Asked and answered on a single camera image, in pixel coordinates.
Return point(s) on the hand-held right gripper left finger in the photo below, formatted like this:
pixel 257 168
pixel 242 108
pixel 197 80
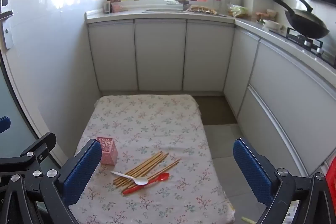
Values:
pixel 84 171

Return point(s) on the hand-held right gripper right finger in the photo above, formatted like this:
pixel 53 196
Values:
pixel 252 174

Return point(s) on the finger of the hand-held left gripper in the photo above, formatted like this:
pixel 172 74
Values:
pixel 4 123
pixel 39 145

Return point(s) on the pink cutout chopstick holder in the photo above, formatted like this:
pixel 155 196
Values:
pixel 109 153

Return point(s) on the white plastic spoon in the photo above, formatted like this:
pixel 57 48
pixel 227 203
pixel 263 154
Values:
pixel 141 181

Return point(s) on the pile of bamboo chopsticks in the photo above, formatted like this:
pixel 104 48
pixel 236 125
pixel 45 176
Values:
pixel 147 163

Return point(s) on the red plastic spoon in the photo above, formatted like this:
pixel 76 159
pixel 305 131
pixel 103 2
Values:
pixel 162 176

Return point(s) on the brown floor mat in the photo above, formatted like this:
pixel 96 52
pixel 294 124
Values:
pixel 215 111

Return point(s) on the red plastic object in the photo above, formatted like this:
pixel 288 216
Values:
pixel 331 174

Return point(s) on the floral printed tablecloth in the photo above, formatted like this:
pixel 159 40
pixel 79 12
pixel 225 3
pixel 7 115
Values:
pixel 157 121

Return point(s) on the black gas stove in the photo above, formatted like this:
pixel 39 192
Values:
pixel 309 43

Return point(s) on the white ceramic bowl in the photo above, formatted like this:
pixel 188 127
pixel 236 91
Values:
pixel 273 25

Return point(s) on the pink storage box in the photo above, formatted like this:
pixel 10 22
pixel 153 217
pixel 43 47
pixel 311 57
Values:
pixel 118 7

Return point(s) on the black wok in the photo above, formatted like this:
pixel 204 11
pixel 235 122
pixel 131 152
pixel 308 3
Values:
pixel 307 23

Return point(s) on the bag of green vegetables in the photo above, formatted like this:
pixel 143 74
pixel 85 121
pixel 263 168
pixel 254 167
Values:
pixel 237 11

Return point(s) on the round tray with food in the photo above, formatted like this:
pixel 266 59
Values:
pixel 203 10

